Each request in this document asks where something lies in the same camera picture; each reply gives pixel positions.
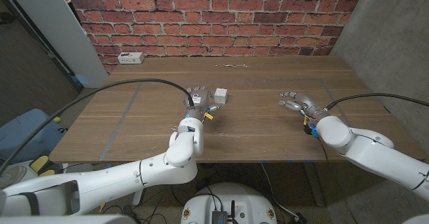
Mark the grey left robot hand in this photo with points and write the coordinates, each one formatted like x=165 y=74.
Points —
x=199 y=103

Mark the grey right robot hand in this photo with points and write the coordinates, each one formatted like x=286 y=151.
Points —
x=303 y=103

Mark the small white block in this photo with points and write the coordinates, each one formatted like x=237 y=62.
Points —
x=221 y=96

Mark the clear cellophane sheet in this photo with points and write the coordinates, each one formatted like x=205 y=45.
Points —
x=231 y=65

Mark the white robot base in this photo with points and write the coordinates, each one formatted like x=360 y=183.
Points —
x=248 y=200

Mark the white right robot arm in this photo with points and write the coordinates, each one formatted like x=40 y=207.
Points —
x=375 y=153

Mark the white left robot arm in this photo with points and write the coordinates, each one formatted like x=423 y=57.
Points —
x=117 y=180

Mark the grey table leg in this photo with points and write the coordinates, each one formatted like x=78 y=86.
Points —
x=313 y=183

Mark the white power strip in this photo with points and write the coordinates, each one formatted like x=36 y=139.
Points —
x=130 y=58

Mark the red brick print backdrop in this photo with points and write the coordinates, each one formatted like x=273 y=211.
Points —
x=214 y=16

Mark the white table leg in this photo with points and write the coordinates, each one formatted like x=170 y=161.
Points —
x=138 y=197

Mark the black radio box with antenna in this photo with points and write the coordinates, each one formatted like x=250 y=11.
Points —
x=221 y=215

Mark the black power plug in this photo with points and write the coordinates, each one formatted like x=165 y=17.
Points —
x=299 y=218

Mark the small yellow-green ball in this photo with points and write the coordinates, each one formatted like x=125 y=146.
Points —
x=57 y=119

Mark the white partition panel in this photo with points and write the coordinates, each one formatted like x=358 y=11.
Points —
x=57 y=26

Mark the yellow and black foot pedal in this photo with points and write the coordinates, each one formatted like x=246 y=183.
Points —
x=39 y=163

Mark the blue plastic bin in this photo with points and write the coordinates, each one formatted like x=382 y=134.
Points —
x=27 y=133

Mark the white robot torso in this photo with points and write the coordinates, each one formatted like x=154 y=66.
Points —
x=67 y=220

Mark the grey sneaker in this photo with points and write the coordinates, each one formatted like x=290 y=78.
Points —
x=11 y=176

